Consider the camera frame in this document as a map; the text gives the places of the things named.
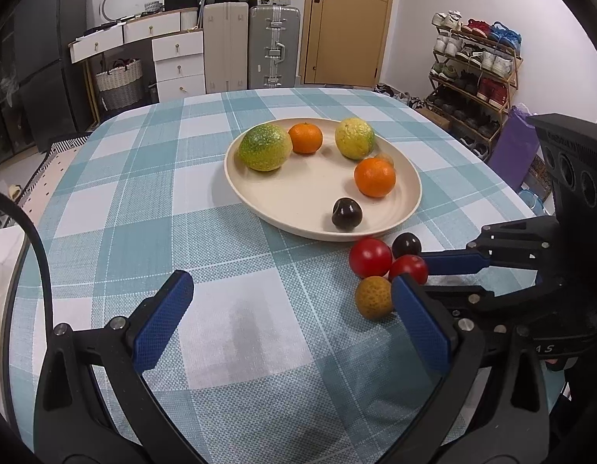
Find white drawer desk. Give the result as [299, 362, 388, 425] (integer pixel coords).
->
[69, 6, 206, 129]

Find white dotted floor mat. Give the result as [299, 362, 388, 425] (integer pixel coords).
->
[18, 138, 94, 214]

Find bamboo shoe rack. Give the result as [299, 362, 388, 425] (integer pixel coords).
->
[426, 10, 524, 161]

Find dark purple plum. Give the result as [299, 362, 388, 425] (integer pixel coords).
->
[391, 232, 423, 259]
[332, 197, 364, 229]

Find white box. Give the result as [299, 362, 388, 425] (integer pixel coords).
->
[0, 227, 27, 297]

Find dark glass cabinet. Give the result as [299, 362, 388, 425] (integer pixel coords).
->
[0, 19, 20, 166]

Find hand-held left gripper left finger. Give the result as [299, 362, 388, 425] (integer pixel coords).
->
[32, 270, 207, 464]

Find tan wooden door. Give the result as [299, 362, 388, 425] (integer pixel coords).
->
[298, 0, 396, 89]

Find silver suitcase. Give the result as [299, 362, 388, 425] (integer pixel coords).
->
[248, 5, 302, 89]

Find yellow-green round fruit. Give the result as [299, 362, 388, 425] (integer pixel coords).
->
[334, 117, 376, 160]

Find woven laundry basket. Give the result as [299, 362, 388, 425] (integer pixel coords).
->
[95, 58, 145, 112]

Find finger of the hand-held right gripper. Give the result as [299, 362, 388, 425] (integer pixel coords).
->
[420, 217, 563, 276]
[418, 285, 546, 326]

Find scattered shoes pile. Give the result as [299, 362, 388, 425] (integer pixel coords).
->
[373, 82, 427, 110]

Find beige suitcase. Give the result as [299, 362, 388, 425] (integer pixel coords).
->
[202, 1, 250, 95]

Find rows of assorted sneakers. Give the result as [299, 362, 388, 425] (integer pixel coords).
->
[430, 10, 522, 155]

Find black cable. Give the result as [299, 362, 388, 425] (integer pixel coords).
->
[0, 188, 53, 426]

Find purple paper bag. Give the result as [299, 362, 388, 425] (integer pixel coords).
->
[486, 104, 541, 180]

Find red tomato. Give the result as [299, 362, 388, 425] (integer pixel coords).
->
[388, 254, 429, 286]
[349, 238, 393, 280]

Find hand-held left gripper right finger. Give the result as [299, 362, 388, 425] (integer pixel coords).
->
[383, 273, 553, 464]

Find small brown round fruit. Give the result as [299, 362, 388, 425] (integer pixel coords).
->
[354, 275, 396, 321]

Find large orange mandarin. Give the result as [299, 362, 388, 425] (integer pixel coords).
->
[354, 157, 397, 199]

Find small cardboard box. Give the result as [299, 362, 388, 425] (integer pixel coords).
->
[417, 106, 452, 129]

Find small orange mandarin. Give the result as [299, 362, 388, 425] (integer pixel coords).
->
[288, 122, 324, 155]

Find dark grey refrigerator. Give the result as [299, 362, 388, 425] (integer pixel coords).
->
[13, 0, 94, 154]

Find large green round fruit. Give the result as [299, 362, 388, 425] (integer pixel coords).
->
[237, 123, 293, 173]

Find cream round plate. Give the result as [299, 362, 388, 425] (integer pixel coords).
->
[224, 118, 422, 242]

